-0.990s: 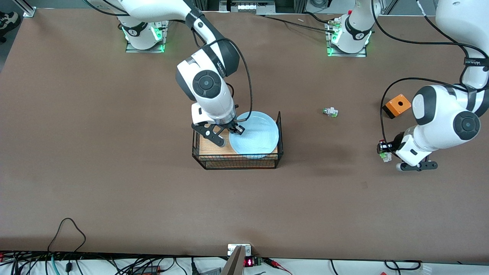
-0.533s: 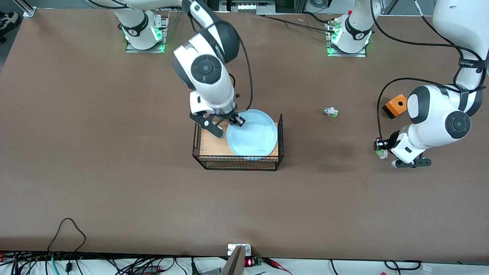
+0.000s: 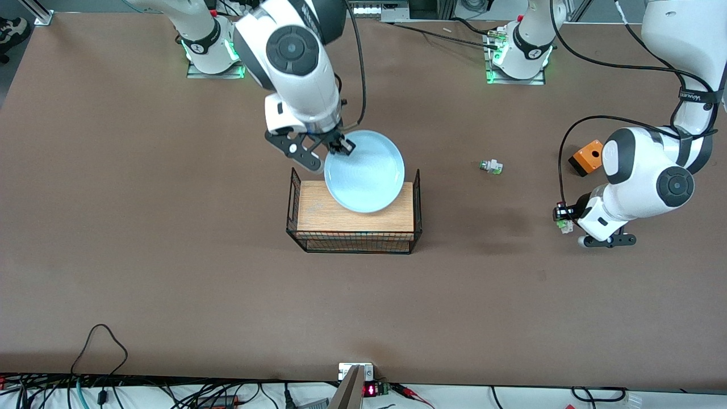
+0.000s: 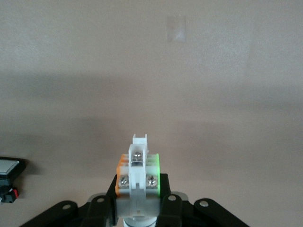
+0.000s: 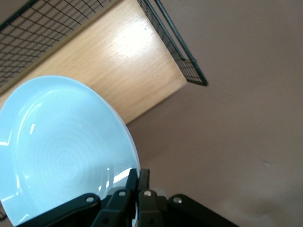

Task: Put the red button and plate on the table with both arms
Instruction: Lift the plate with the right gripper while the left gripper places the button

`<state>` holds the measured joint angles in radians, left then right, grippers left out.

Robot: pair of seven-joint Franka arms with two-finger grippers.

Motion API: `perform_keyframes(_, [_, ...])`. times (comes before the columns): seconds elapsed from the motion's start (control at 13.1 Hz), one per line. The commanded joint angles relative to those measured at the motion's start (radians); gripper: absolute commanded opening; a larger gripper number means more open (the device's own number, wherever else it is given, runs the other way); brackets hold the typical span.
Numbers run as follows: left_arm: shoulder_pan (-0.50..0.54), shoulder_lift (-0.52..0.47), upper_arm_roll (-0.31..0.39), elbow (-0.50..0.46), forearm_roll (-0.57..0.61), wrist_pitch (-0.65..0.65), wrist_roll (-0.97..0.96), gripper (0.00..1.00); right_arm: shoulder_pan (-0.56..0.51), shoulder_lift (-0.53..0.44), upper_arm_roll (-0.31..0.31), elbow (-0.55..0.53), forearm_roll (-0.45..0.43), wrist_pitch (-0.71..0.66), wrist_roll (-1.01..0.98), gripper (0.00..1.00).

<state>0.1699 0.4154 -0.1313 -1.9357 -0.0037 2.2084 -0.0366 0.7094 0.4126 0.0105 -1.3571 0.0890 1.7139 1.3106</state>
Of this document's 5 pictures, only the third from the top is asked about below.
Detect black coiled cable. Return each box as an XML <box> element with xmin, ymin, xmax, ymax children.
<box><xmin>571</xmin><ymin>386</ymin><xmax>630</xmax><ymax>403</ymax></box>

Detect light blue round plate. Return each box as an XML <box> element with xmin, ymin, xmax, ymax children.
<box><xmin>324</xmin><ymin>130</ymin><xmax>406</xmax><ymax>214</ymax></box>

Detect black cable to arm base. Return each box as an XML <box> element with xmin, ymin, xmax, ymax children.
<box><xmin>382</xmin><ymin>17</ymin><xmax>503</xmax><ymax>51</ymax></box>

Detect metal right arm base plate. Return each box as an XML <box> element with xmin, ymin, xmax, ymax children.
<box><xmin>186</xmin><ymin>23</ymin><xmax>252</xmax><ymax>80</ymax></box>

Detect silver camera mount bracket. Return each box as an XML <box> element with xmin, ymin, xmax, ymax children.
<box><xmin>339</xmin><ymin>362</ymin><xmax>375</xmax><ymax>382</ymax></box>

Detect black wire rack wooden shelf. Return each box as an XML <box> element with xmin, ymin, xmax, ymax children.
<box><xmin>286</xmin><ymin>167</ymin><xmax>423</xmax><ymax>254</ymax></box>

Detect aluminium frame profile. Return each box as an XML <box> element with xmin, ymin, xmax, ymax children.
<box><xmin>17</xmin><ymin>0</ymin><xmax>55</xmax><ymax>26</ymax></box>

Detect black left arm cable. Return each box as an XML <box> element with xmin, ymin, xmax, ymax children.
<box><xmin>550</xmin><ymin>0</ymin><xmax>717</xmax><ymax>206</ymax></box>

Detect black velcro cable strap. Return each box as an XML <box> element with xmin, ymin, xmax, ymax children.
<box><xmin>678</xmin><ymin>86</ymin><xmax>725</xmax><ymax>106</ymax></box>

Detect looped thin black cable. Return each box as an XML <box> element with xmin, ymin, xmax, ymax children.
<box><xmin>71</xmin><ymin>324</ymin><xmax>128</xmax><ymax>393</ymax></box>

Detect red clip test leads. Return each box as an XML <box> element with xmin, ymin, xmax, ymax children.
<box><xmin>392</xmin><ymin>383</ymin><xmax>437</xmax><ymax>409</ymax></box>

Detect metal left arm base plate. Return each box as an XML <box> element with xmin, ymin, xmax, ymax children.
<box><xmin>486</xmin><ymin>26</ymin><xmax>547</xmax><ymax>86</ymax></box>

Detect white orange green connector block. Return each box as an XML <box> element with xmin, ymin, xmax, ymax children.
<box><xmin>554</xmin><ymin>201</ymin><xmax>575</xmax><ymax>235</ymax></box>

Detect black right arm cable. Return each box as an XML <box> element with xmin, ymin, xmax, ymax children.
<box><xmin>340</xmin><ymin>0</ymin><xmax>367</xmax><ymax>130</ymax></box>

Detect black and white shoe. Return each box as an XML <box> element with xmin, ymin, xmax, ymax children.
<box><xmin>0</xmin><ymin>17</ymin><xmax>30</xmax><ymax>63</ymax></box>

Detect orange button enclosure box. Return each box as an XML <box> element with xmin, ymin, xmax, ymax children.
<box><xmin>568</xmin><ymin>139</ymin><xmax>604</xmax><ymax>178</ymax></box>

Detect silver lit device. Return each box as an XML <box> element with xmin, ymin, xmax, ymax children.
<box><xmin>348</xmin><ymin>0</ymin><xmax>411</xmax><ymax>23</ymax></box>

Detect grey camera mount bar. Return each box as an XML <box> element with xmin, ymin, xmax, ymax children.
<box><xmin>328</xmin><ymin>365</ymin><xmax>365</xmax><ymax>409</ymax></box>

